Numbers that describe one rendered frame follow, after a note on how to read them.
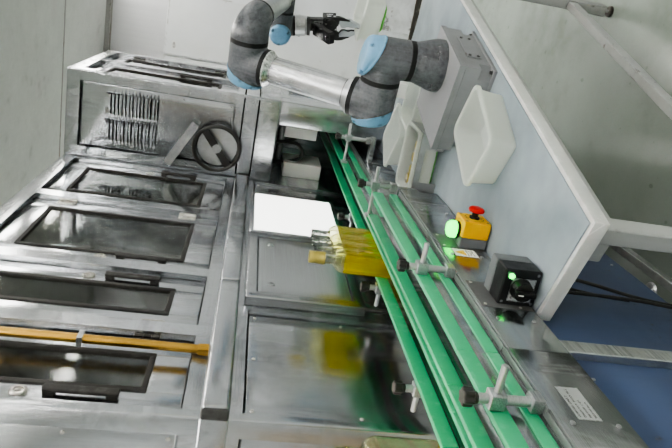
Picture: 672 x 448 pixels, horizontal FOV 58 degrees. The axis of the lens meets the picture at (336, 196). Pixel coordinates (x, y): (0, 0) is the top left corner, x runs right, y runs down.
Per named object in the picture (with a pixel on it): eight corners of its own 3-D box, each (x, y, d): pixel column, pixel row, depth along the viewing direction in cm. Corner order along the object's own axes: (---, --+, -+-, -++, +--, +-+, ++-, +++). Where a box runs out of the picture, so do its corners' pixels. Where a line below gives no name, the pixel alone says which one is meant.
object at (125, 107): (268, 144, 340) (103, 120, 326) (278, 78, 329) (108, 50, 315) (269, 181, 275) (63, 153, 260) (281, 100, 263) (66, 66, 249)
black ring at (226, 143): (238, 172, 272) (190, 165, 268) (244, 126, 265) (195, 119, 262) (238, 175, 267) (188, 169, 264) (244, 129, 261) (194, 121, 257)
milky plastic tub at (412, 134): (417, 184, 215) (394, 181, 213) (431, 123, 208) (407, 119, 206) (430, 201, 198) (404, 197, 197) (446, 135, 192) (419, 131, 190)
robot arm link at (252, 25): (228, 0, 174) (274, -24, 216) (224, 38, 179) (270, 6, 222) (267, 9, 173) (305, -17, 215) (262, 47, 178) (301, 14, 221)
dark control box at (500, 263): (519, 289, 131) (483, 285, 130) (529, 256, 129) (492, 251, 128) (535, 308, 124) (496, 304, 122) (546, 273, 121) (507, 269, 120)
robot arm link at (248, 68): (395, 88, 169) (222, 36, 180) (383, 136, 176) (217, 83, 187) (405, 78, 179) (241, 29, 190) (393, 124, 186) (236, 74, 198)
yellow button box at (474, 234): (477, 240, 157) (450, 236, 156) (484, 213, 155) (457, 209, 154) (486, 251, 151) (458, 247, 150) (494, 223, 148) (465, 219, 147)
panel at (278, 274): (331, 208, 255) (250, 197, 250) (332, 201, 254) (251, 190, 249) (364, 317, 171) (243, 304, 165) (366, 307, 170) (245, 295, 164)
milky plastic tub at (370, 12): (385, -20, 230) (363, -25, 229) (392, 3, 213) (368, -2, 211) (373, 23, 241) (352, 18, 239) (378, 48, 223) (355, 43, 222)
